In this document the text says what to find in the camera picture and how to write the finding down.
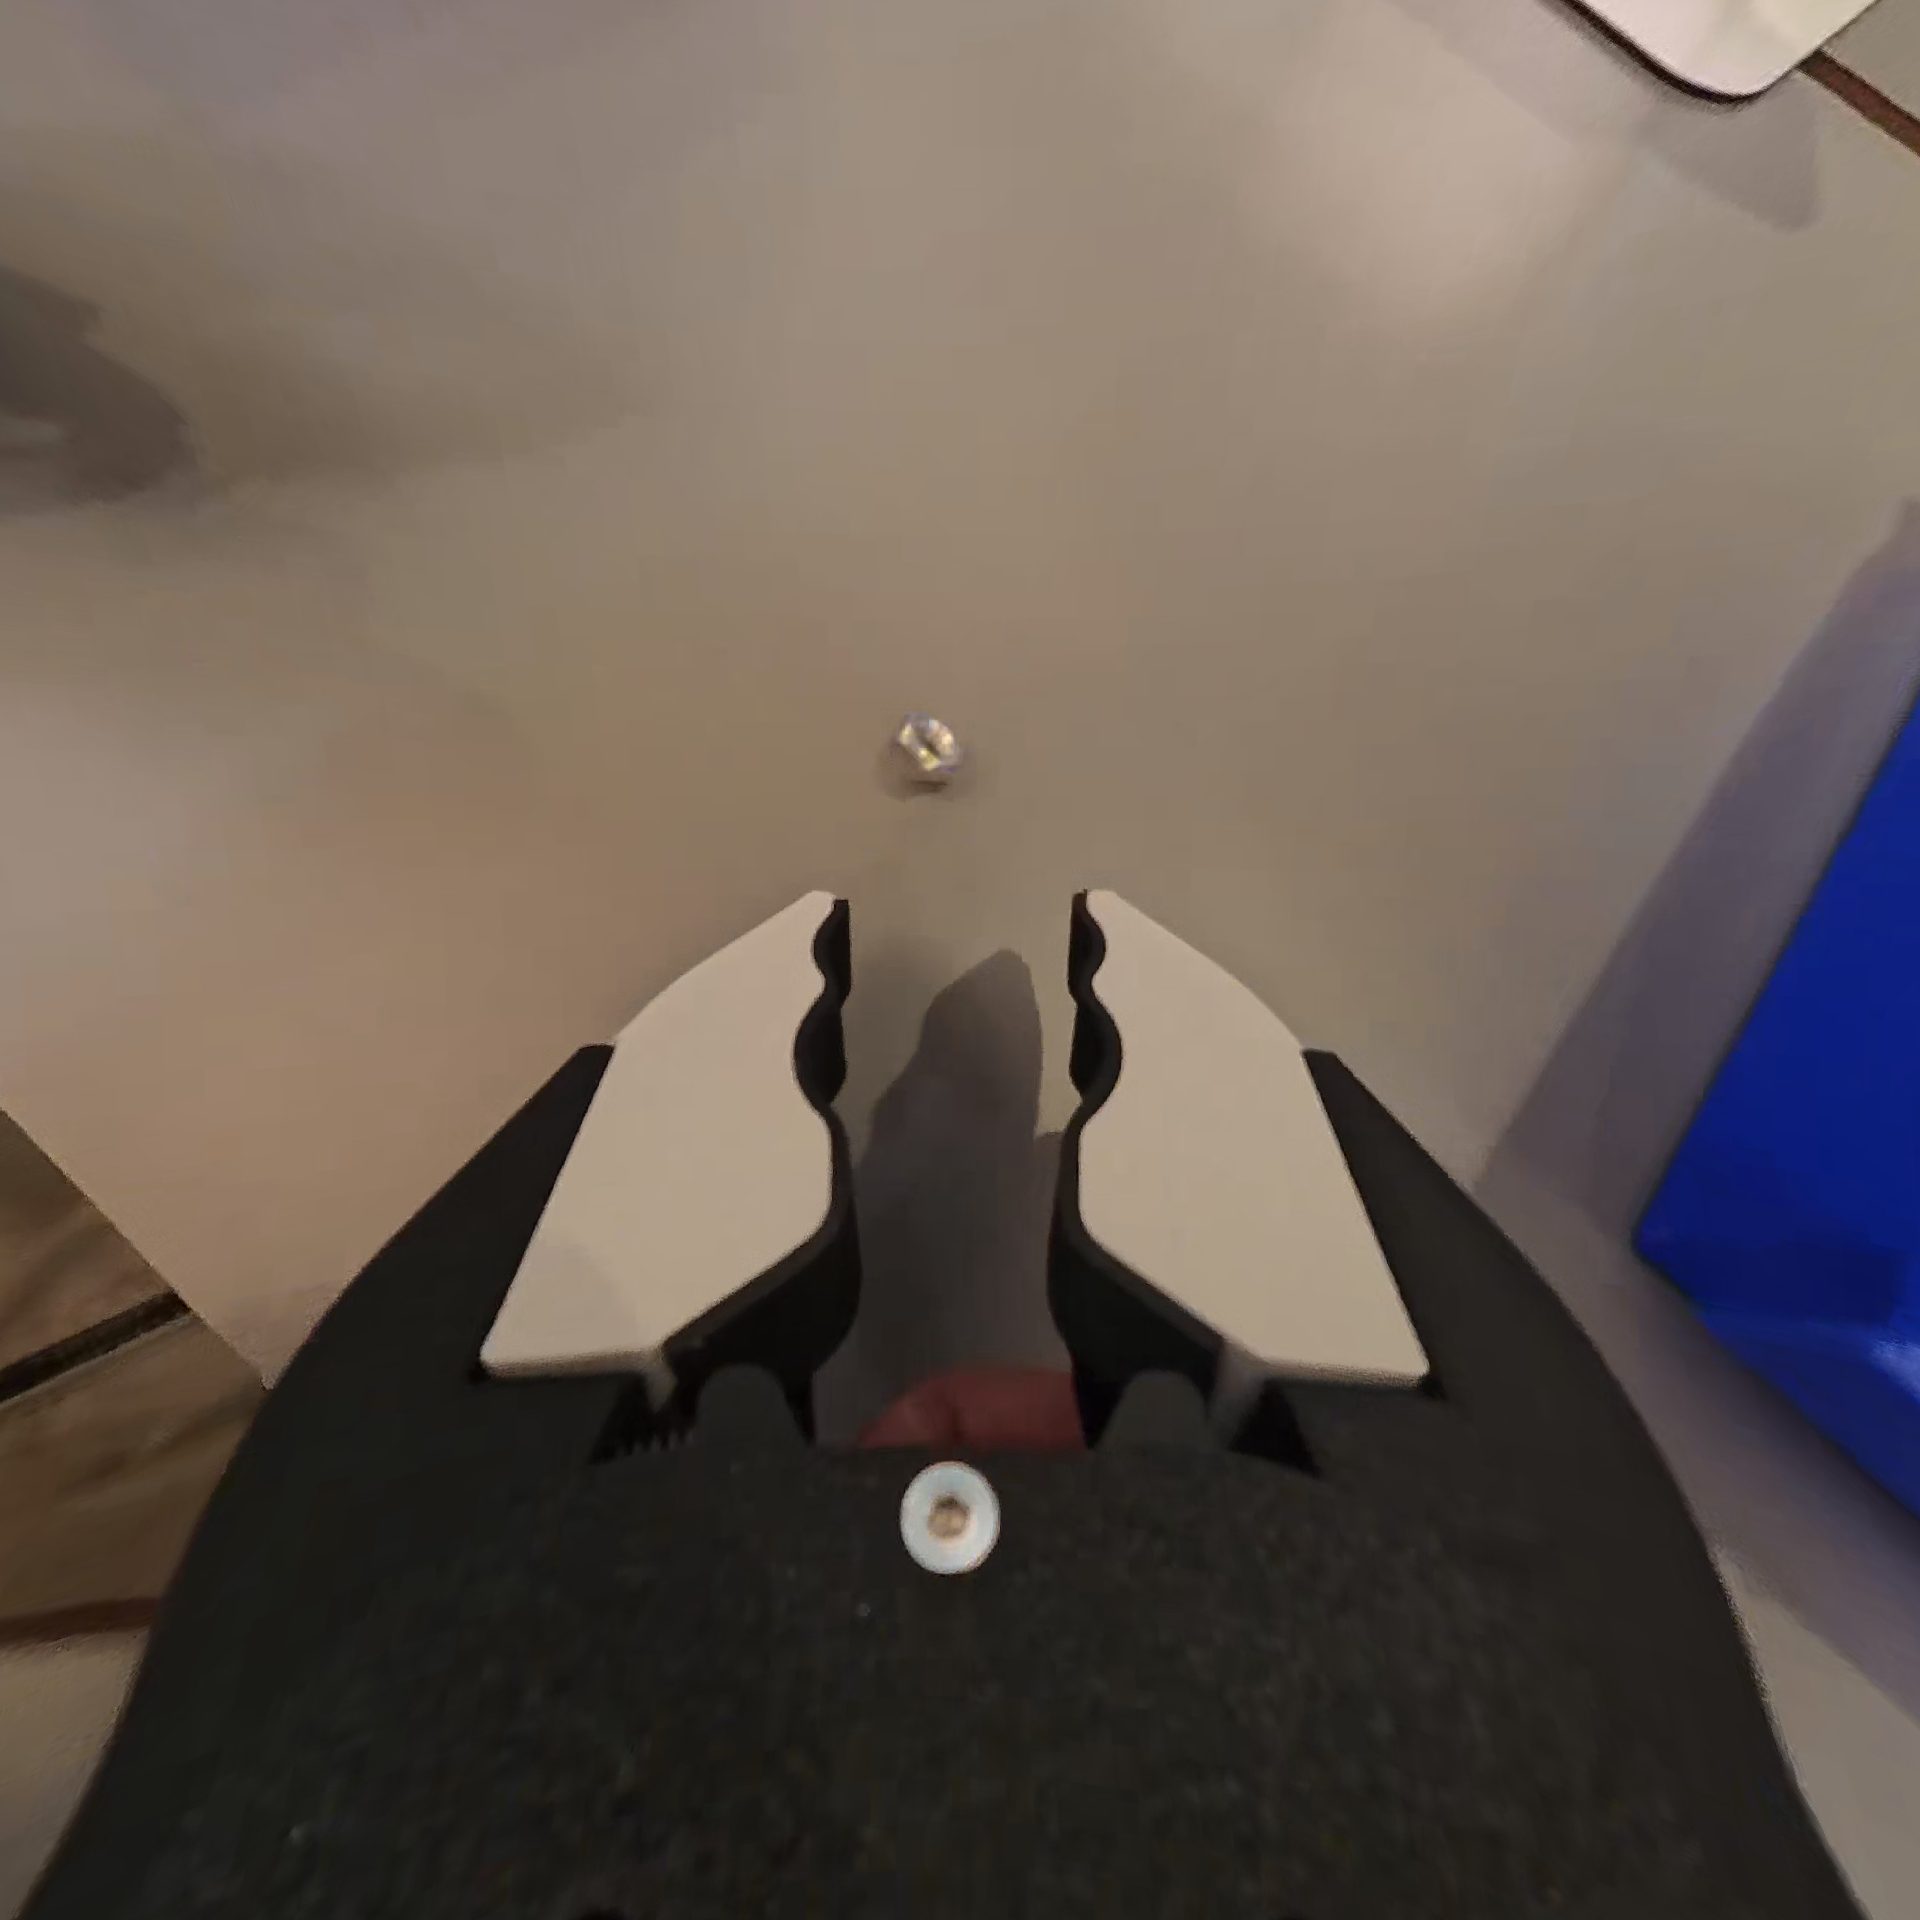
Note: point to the silver hex nut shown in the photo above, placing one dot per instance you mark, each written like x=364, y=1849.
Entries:
x=928, y=753

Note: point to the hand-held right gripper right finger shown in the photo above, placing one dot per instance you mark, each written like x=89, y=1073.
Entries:
x=1245, y=1198

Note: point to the blue storage bin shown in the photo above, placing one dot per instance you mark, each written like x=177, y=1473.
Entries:
x=1818, y=1198

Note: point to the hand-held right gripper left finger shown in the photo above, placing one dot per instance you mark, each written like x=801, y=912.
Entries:
x=662, y=1198

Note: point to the person's right hand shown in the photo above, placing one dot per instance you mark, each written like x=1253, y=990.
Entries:
x=961, y=1405

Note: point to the white document stand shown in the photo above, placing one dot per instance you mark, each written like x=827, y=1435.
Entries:
x=1741, y=31

